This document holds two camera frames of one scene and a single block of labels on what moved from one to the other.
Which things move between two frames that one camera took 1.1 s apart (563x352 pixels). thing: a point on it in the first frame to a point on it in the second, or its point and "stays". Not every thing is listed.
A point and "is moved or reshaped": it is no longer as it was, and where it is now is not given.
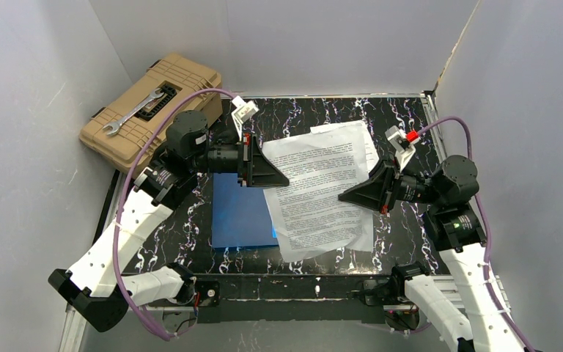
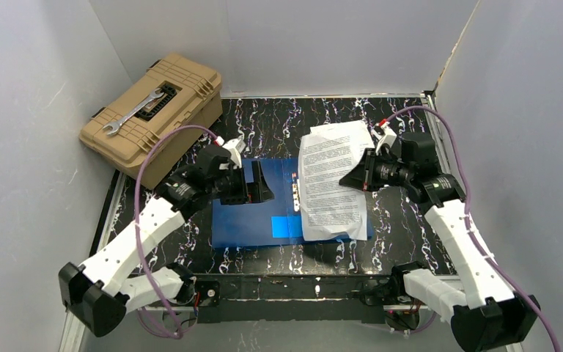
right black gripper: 387,187 to 369,171
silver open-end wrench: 116,125 stays
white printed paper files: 308,217 is moved or reshaped
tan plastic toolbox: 121,129 stays
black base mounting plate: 294,298 stays
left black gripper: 248,160 to 246,183
